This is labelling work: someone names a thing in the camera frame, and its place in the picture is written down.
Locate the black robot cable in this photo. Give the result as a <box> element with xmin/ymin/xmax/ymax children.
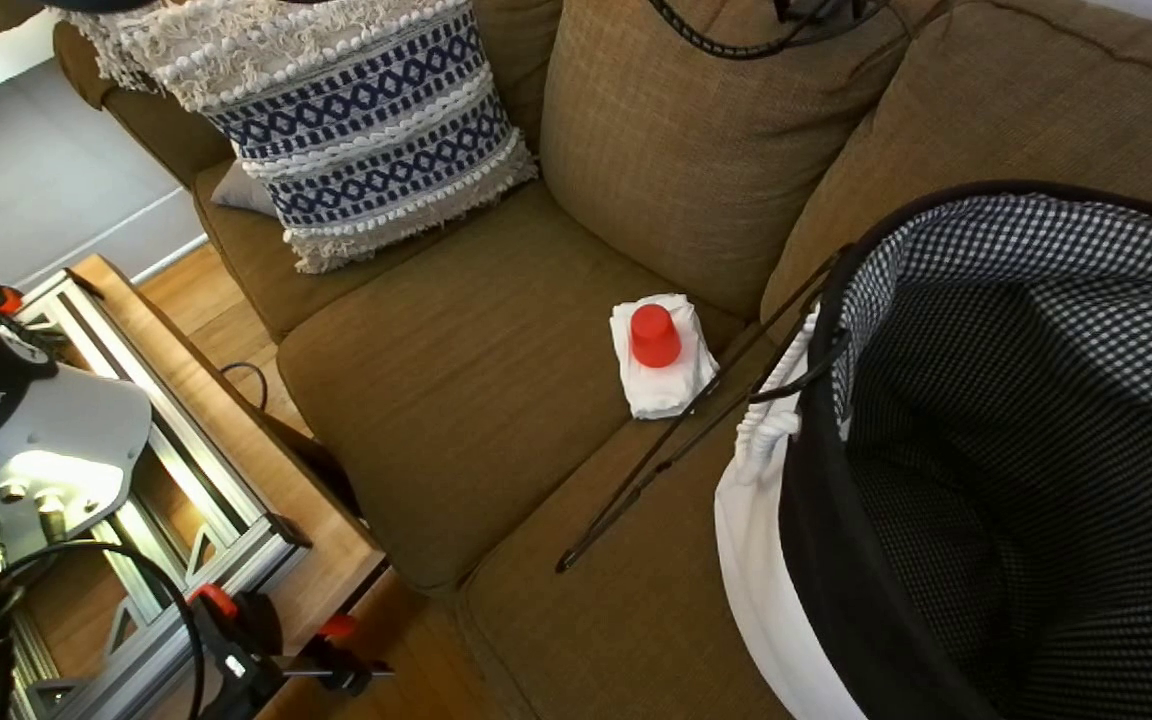
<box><xmin>649</xmin><ymin>0</ymin><xmax>890</xmax><ymax>63</ymax></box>

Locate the cream blue fringed pillow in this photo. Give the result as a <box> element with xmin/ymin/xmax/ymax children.
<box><xmin>73</xmin><ymin>0</ymin><xmax>537</xmax><ymax>273</ymax></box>

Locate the orange black clamp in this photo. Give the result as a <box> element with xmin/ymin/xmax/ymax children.
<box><xmin>187</xmin><ymin>584</ymin><xmax>387</xmax><ymax>720</ymax></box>

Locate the red plastic cup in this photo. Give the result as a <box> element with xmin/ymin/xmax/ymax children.
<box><xmin>633</xmin><ymin>306</ymin><xmax>681</xmax><ymax>370</ymax></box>

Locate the white black laundry basket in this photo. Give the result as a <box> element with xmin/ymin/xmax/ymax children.
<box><xmin>713</xmin><ymin>185</ymin><xmax>1152</xmax><ymax>720</ymax></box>

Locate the white folded cloth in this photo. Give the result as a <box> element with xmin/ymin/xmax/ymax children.
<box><xmin>608</xmin><ymin>292</ymin><xmax>719</xmax><ymax>420</ymax></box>

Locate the brown fabric couch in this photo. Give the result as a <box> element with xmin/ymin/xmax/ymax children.
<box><xmin>50</xmin><ymin>0</ymin><xmax>1152</xmax><ymax>720</ymax></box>

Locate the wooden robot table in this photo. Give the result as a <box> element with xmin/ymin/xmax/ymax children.
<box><xmin>0</xmin><ymin>254</ymin><xmax>392</xmax><ymax>720</ymax></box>

